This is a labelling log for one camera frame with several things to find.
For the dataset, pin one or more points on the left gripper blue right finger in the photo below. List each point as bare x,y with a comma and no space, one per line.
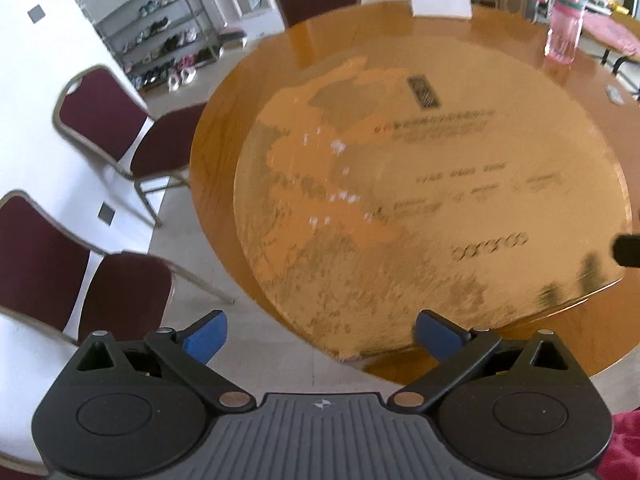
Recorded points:
460,354

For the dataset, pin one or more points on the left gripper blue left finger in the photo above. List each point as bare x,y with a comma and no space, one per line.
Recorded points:
185,354

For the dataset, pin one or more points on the round golden box lid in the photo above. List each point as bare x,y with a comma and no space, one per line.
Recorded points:
413,173

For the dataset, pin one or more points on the small grey card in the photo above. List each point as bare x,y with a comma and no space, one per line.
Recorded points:
614,95

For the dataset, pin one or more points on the red cloth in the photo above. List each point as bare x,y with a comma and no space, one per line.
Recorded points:
621,460

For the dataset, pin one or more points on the round side table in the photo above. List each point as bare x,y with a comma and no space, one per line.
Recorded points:
618,64

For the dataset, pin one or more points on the pink cloth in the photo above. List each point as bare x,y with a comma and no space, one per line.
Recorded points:
618,32

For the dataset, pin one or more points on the pink water bottle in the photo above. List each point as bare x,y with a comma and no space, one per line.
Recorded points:
565,19

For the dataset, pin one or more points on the white tissue pack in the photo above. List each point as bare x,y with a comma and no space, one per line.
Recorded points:
456,9

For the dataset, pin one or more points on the metal shoe rack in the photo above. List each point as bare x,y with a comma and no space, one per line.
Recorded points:
151,38

